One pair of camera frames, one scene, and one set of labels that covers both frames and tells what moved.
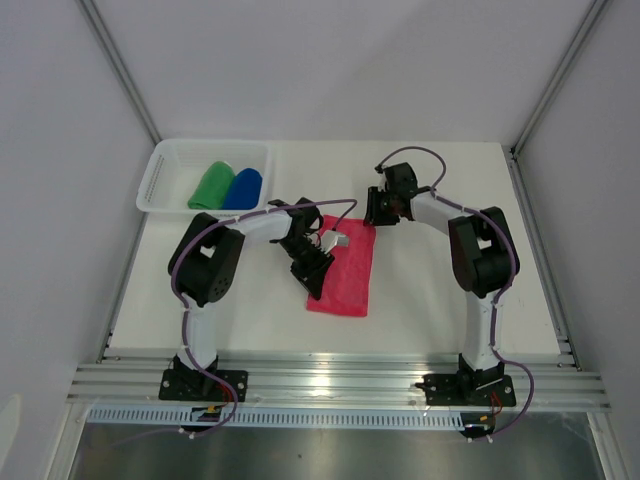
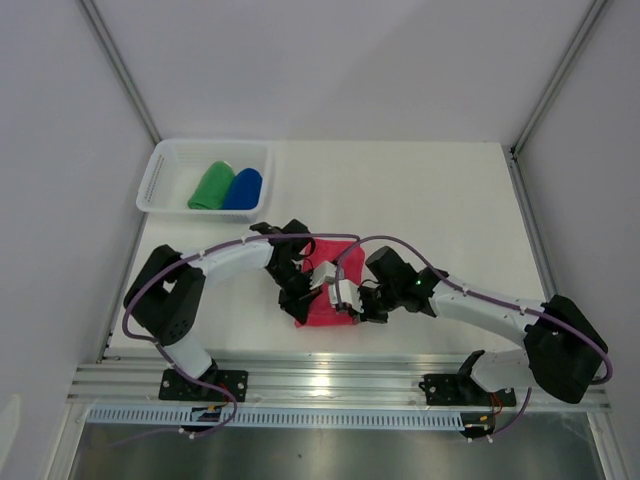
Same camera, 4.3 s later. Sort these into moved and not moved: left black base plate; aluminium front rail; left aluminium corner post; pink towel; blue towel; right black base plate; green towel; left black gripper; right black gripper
Moved: right black gripper; left black gripper; pink towel
Not moved: left black base plate; green towel; blue towel; right black base plate; left aluminium corner post; aluminium front rail
